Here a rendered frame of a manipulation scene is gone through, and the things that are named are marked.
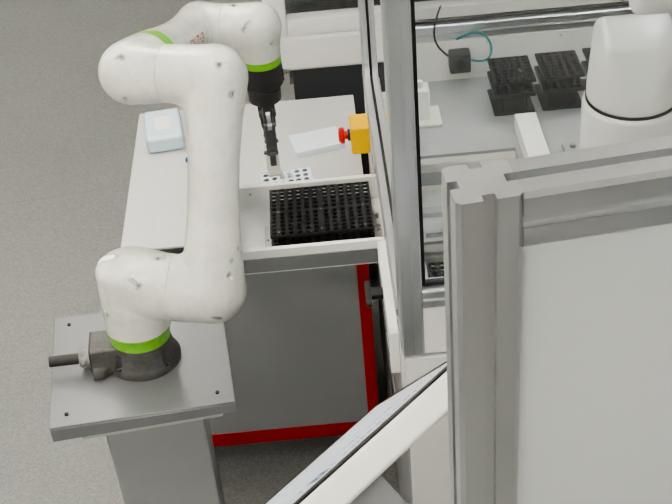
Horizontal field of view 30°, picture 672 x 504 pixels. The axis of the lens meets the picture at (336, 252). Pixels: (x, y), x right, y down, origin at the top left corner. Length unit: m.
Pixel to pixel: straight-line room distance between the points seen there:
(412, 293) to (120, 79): 0.67
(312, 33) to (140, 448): 1.31
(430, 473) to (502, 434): 1.65
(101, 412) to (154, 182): 0.84
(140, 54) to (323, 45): 1.13
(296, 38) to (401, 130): 1.45
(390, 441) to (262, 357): 1.39
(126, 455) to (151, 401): 0.19
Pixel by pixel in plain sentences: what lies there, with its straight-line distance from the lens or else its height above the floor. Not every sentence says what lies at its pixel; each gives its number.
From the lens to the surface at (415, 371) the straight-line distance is 2.30.
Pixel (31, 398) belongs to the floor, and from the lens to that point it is 3.77.
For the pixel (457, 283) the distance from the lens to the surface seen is 0.75.
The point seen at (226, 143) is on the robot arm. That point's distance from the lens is 2.34.
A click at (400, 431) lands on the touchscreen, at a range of 1.80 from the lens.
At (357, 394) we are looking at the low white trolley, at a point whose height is 0.23.
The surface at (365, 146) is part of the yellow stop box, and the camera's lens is 2.99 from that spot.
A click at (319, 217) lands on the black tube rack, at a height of 0.90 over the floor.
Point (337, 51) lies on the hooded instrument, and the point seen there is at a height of 0.85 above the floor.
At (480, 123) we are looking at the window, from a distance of 2.02.
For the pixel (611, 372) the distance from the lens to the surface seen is 0.86.
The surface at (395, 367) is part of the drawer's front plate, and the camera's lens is 2.41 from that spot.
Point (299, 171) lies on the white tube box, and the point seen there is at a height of 0.79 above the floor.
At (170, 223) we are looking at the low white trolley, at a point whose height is 0.76.
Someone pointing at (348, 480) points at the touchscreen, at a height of 1.18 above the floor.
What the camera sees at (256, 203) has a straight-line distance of 2.85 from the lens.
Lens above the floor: 2.46
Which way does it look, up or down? 37 degrees down
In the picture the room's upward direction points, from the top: 5 degrees counter-clockwise
